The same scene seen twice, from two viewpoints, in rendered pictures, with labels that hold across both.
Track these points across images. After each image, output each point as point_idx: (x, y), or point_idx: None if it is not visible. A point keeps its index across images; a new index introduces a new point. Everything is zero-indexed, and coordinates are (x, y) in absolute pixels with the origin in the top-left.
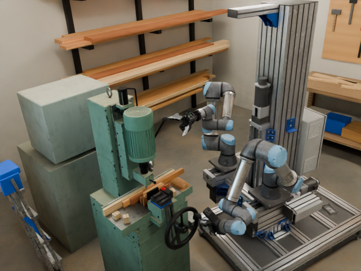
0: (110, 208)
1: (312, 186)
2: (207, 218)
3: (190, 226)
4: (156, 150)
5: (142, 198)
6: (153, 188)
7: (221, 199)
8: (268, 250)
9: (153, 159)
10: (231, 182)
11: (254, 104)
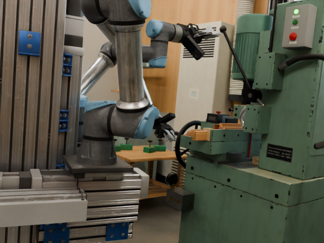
0: None
1: None
2: (168, 132)
3: (185, 149)
4: (232, 72)
5: None
6: (232, 123)
7: (155, 107)
8: None
9: (244, 119)
10: (146, 87)
11: (83, 16)
